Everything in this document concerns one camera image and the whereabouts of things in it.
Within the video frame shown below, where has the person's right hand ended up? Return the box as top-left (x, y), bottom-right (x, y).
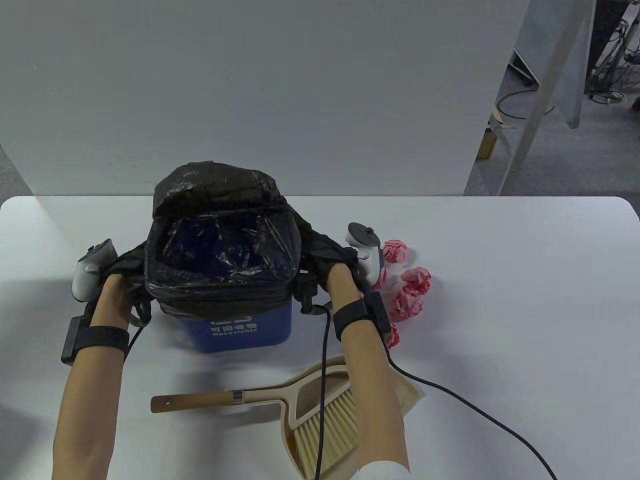
top-left (295, 227), bottom-right (368, 316)

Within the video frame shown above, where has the person's left hand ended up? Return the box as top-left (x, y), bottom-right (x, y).
top-left (102, 240), bottom-right (153, 328)

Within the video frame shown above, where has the blue recycling bin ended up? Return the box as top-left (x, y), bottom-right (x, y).
top-left (161, 287), bottom-right (293, 355)

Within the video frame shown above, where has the pile of pink paper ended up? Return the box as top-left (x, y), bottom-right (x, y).
top-left (372, 240), bottom-right (432, 348)

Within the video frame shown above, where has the black plastic trash bag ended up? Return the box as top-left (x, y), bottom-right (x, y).
top-left (144, 161), bottom-right (321, 321)

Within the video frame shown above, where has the beige plastic dustpan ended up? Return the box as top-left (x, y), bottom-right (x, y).
top-left (227, 356), bottom-right (426, 478)

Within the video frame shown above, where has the beige brush with wooden handle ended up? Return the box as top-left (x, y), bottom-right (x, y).
top-left (151, 387), bottom-right (361, 476)

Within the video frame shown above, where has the person's right forearm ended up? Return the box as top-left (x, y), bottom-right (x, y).
top-left (325, 263), bottom-right (412, 473)

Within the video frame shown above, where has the black and white right controller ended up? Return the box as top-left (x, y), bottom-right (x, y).
top-left (347, 222), bottom-right (386, 291)

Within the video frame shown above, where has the black and white controller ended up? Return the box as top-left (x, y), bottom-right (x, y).
top-left (347, 222), bottom-right (386, 291)
top-left (71, 239), bottom-right (118, 303)

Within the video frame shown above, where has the black and white left controller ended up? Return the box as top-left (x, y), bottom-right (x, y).
top-left (71, 239), bottom-right (118, 303)

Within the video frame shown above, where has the black right wrist sensor box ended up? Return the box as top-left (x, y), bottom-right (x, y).
top-left (367, 292), bottom-right (393, 346)

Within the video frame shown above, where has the black wrist sensor box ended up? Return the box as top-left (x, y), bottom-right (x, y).
top-left (367, 292), bottom-right (393, 346)
top-left (61, 315), bottom-right (91, 365)

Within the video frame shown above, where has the black left wrist sensor box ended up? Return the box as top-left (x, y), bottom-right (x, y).
top-left (61, 315), bottom-right (91, 365)

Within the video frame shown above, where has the white partition panel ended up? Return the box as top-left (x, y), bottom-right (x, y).
top-left (0, 0), bottom-right (531, 197)

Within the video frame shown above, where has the white table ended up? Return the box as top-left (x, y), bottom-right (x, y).
top-left (0, 196), bottom-right (640, 480)

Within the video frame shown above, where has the brown cardboard box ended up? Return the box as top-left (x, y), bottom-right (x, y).
top-left (476, 129), bottom-right (499, 160)

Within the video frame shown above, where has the grey leaning board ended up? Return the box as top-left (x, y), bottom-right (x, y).
top-left (515, 0), bottom-right (598, 130)

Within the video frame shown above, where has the black right wrist strap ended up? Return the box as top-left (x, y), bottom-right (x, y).
top-left (334, 302), bottom-right (371, 341)

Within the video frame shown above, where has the black wrist strap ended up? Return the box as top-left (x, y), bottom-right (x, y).
top-left (334, 302), bottom-right (371, 341)
top-left (87, 326), bottom-right (130, 353)

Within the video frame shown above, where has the black left glove cable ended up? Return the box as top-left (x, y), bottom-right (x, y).
top-left (125, 320), bottom-right (146, 356)

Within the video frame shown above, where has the black glove cable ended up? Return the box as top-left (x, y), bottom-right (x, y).
top-left (125, 320), bottom-right (146, 356)
top-left (382, 340), bottom-right (558, 480)
top-left (314, 302), bottom-right (333, 480)

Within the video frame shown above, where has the black left wrist strap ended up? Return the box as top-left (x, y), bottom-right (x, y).
top-left (87, 326), bottom-right (130, 353)

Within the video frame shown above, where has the black right glove cable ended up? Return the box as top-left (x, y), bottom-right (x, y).
top-left (314, 302), bottom-right (333, 480)
top-left (382, 340), bottom-right (558, 480)

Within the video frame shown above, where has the black floor cable loop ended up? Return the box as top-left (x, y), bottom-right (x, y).
top-left (495, 90), bottom-right (556, 120)

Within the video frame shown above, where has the grey metal frame post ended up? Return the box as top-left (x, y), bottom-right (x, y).
top-left (497, 0), bottom-right (596, 196)

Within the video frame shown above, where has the tangle of black cables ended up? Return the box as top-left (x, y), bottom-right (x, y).
top-left (586, 5), bottom-right (640, 106)

